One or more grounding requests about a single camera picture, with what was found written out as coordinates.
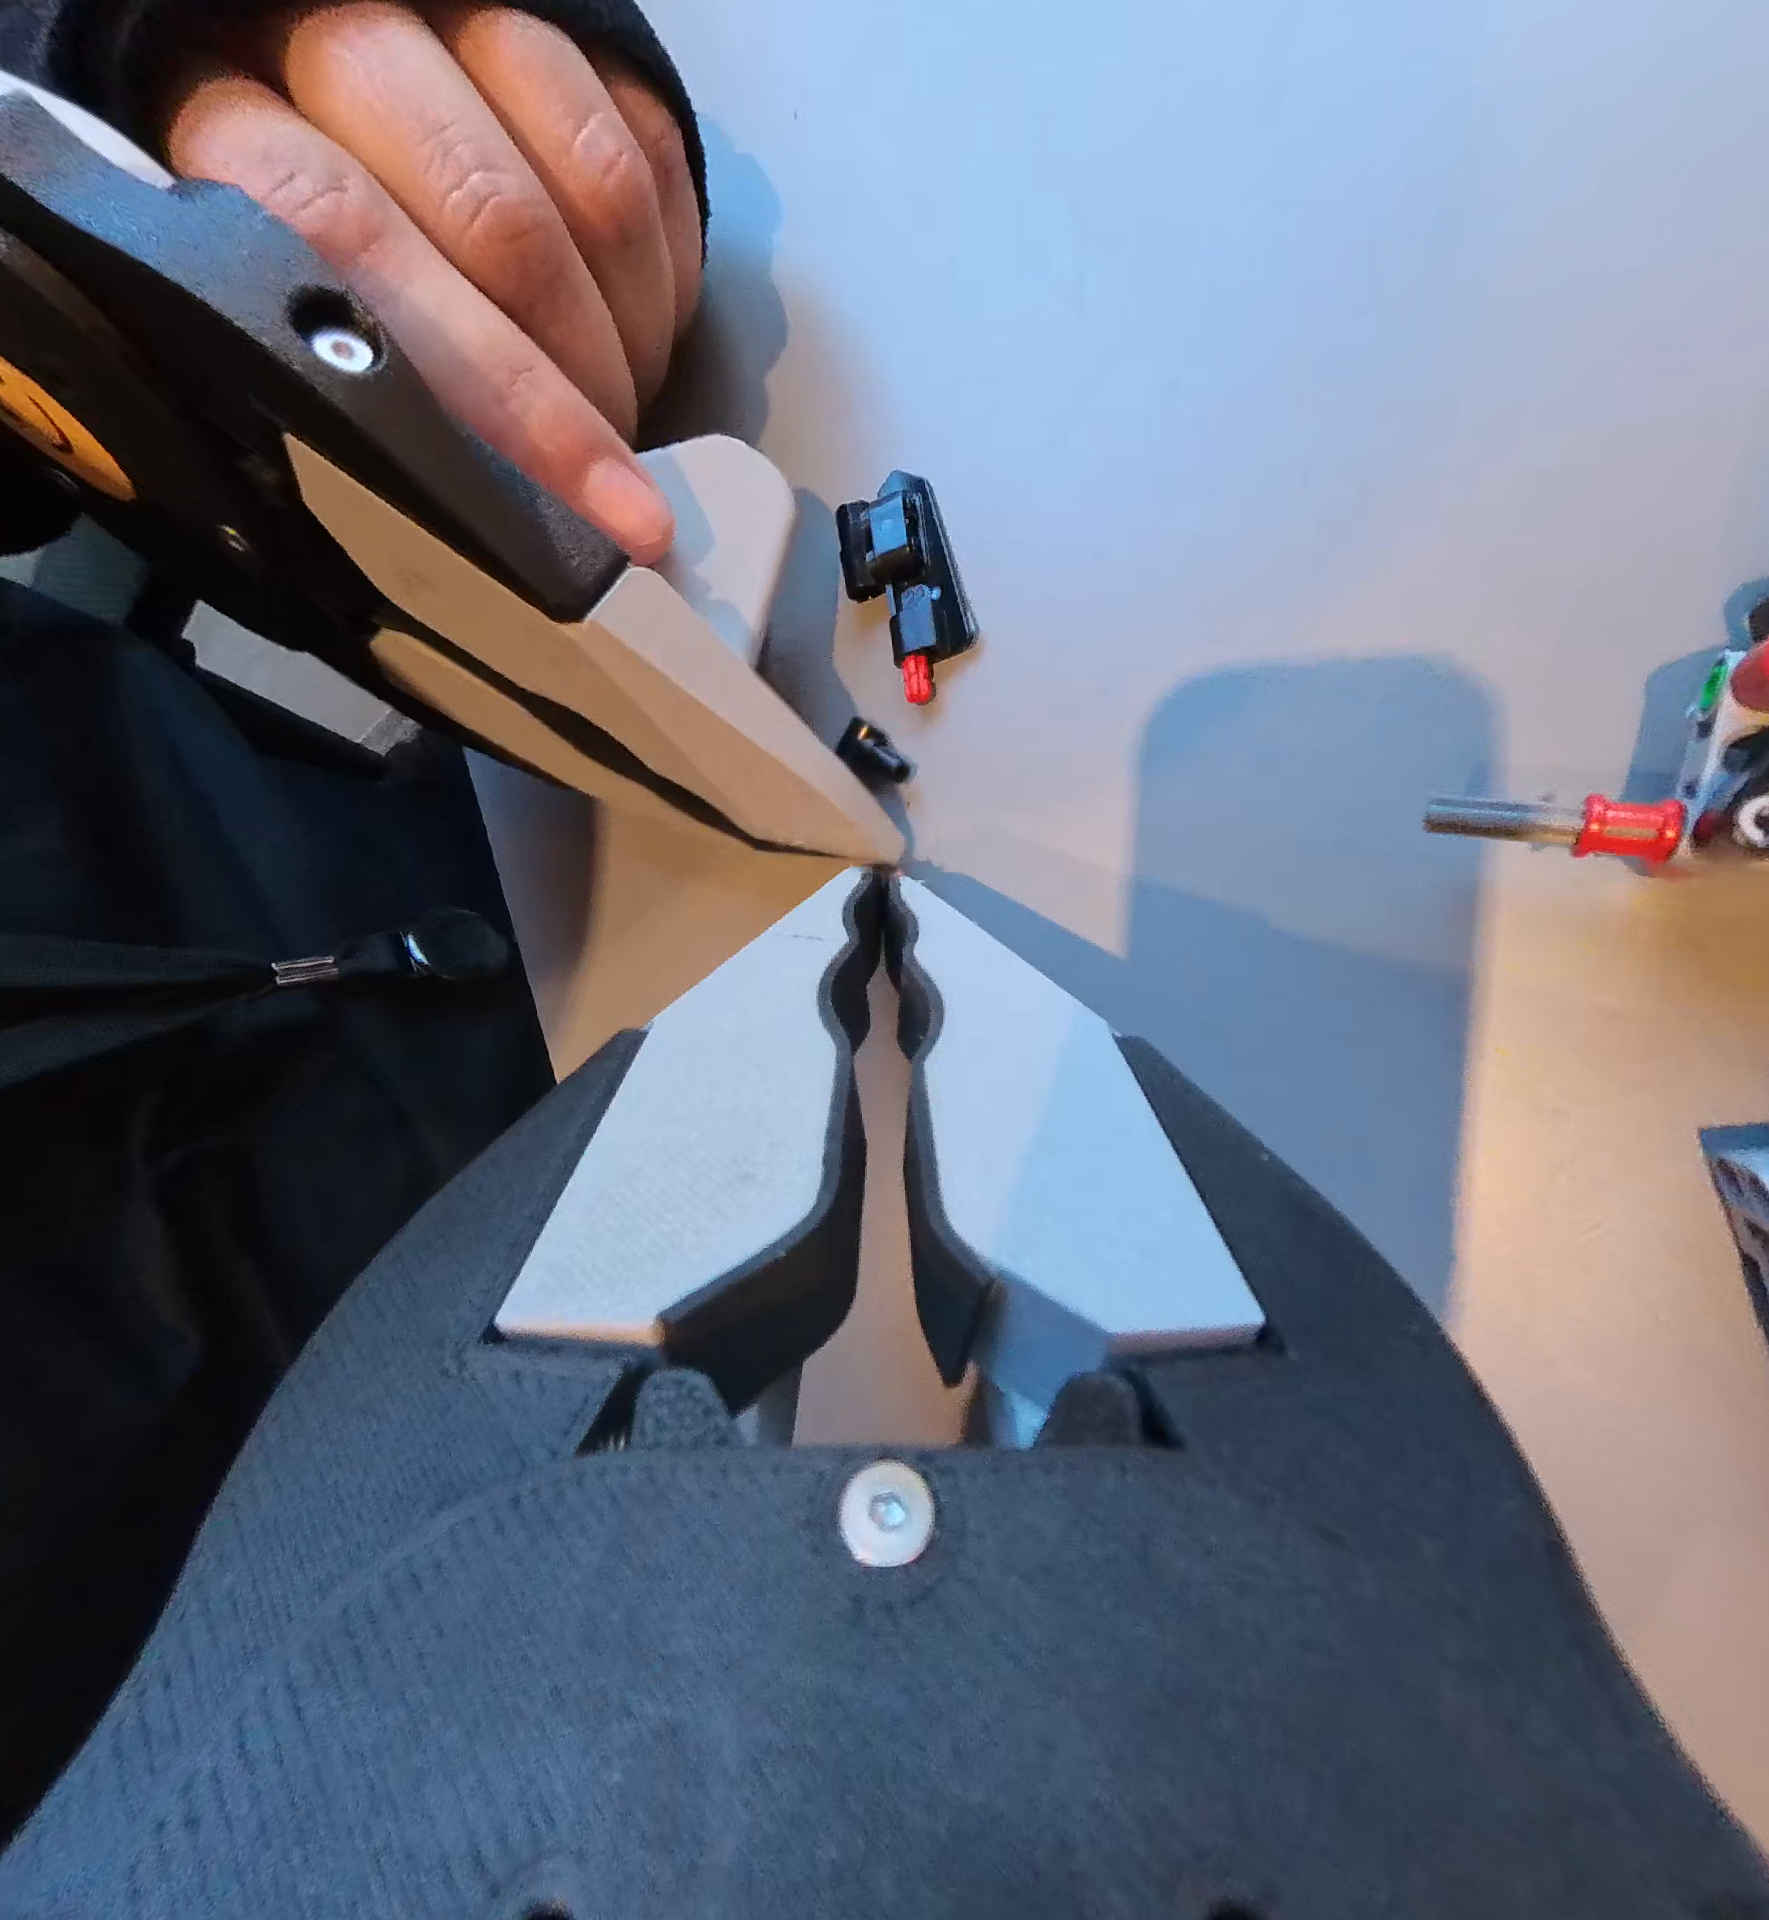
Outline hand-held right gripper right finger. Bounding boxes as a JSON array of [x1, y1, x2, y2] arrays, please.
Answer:
[[884, 872, 1269, 1451]]

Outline light grey desk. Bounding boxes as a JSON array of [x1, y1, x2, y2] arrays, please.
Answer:
[[464, 0, 1769, 1920]]

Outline person's left hand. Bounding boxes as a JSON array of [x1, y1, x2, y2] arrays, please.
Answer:
[[164, 0, 707, 570]]

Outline person's black clothing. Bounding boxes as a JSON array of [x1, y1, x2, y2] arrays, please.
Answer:
[[0, 563, 556, 1920]]

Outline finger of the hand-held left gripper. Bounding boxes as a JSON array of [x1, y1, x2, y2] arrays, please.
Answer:
[[284, 434, 905, 869], [365, 606, 773, 851]]

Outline black toy assembly red pin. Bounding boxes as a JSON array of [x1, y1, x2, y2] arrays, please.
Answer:
[[832, 469, 982, 709]]

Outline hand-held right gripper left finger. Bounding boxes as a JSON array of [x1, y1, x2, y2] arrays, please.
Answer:
[[489, 867, 886, 1416]]

